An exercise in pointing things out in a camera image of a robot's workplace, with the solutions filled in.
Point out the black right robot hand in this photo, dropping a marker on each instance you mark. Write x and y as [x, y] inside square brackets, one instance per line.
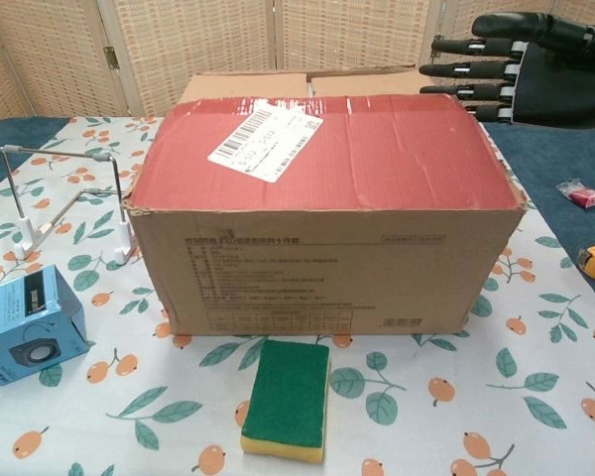
[555, 84]

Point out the red-topped brown cardboard box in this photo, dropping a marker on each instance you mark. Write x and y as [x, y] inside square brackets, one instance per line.
[327, 173]

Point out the teal table cover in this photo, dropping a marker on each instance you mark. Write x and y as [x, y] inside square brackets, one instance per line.
[550, 158]

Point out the clear packet with red item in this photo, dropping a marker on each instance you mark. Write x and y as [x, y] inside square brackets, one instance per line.
[582, 196]

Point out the woven folding screen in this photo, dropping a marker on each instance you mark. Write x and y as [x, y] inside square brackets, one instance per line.
[203, 30]

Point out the white fruit-and-leaf print tablecloth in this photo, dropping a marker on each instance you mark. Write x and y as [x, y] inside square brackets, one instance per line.
[426, 421]

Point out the green and yellow sponge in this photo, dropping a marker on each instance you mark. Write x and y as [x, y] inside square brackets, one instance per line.
[287, 396]

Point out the brass screen hinge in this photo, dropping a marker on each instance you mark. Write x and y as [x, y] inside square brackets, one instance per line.
[110, 57]

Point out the blue speaker carton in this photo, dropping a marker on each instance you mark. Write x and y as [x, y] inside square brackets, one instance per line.
[10, 327]

